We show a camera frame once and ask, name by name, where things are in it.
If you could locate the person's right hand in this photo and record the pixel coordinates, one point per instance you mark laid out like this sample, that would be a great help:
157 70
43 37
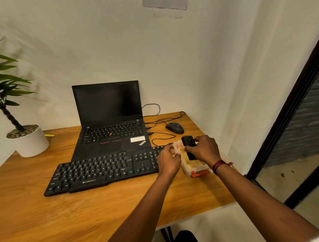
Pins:
205 149

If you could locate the person's left hand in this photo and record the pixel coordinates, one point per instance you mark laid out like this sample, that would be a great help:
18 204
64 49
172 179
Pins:
169 160

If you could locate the black cleaning brush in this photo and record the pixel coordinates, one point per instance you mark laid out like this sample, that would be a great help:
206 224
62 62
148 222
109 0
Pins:
188 143

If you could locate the clear plastic container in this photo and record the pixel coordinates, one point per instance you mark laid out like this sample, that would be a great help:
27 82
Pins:
187 168

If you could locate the yellow cloth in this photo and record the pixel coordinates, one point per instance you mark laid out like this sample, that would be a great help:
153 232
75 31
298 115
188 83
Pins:
189 160

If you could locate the black keyboard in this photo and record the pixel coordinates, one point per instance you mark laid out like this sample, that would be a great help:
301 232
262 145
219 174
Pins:
99 169

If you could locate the person's left forearm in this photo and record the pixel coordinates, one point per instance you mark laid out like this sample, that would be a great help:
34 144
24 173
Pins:
142 212

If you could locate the person's right forearm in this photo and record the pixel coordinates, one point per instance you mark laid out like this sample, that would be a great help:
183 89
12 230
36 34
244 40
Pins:
266 207

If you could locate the person's black trousers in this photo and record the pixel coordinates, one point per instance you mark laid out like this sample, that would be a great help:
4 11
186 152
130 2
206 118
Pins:
185 236

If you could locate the red wrist band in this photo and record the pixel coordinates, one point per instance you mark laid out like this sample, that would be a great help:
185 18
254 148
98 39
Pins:
218 164

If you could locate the black computer mouse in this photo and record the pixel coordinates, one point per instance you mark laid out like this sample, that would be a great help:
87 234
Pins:
174 127

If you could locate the black table leg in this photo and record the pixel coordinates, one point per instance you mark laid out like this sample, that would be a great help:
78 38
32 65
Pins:
167 234

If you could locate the black laptop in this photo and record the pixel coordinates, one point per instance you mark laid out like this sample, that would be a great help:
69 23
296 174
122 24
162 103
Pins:
109 99

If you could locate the white plant pot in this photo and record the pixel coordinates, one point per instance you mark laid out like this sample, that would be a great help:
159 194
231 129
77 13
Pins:
30 144

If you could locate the green leafy plant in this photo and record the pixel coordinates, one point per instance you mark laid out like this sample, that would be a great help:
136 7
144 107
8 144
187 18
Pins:
10 92

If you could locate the black door frame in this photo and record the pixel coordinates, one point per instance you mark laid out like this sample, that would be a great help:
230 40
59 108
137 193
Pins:
284 124

